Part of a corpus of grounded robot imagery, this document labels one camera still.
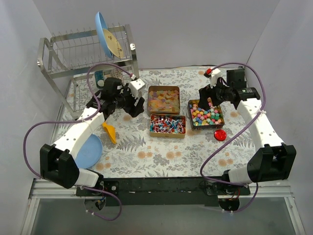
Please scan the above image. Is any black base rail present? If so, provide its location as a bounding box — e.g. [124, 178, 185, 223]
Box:
[75, 176, 251, 208]

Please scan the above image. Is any yellow plastic scoop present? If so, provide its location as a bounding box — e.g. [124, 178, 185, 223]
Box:
[102, 122, 116, 144]

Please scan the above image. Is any blue plate on table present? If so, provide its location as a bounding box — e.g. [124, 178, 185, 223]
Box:
[75, 134, 103, 169]

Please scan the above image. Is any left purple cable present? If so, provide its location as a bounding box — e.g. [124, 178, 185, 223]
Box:
[23, 63, 134, 221]

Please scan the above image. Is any red jar lid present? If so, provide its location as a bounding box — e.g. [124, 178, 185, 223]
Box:
[214, 129, 227, 141]

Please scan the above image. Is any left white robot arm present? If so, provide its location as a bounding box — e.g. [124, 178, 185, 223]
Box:
[40, 77, 145, 196]

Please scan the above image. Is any tin of lollipops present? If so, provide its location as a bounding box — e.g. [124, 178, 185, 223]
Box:
[149, 114, 186, 139]

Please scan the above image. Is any blue white mug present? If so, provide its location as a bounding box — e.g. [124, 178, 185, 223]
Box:
[93, 70, 105, 89]

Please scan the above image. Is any floral table mat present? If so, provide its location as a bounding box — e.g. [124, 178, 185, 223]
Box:
[67, 68, 256, 178]

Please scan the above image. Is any cream floral plate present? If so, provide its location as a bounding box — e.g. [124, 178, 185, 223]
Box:
[103, 29, 124, 59]

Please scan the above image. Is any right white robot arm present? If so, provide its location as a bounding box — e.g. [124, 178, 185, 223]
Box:
[199, 66, 296, 195]

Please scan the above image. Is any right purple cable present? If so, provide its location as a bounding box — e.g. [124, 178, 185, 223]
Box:
[200, 62, 267, 213]

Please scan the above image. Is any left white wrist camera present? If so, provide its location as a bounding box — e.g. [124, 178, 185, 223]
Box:
[128, 74, 145, 98]

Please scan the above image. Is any purple cable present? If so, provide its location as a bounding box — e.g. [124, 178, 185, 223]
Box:
[200, 62, 267, 213]
[23, 63, 134, 221]

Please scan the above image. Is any steel dish rack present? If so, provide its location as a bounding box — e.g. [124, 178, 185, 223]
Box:
[37, 24, 139, 118]

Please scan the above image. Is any tin of pastel gummies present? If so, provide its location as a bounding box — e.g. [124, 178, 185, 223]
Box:
[147, 86, 180, 115]

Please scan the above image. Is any blue plate in rack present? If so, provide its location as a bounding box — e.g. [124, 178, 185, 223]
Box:
[95, 12, 113, 59]

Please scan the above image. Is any tin of star candies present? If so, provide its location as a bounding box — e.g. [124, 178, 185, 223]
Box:
[188, 99, 225, 131]

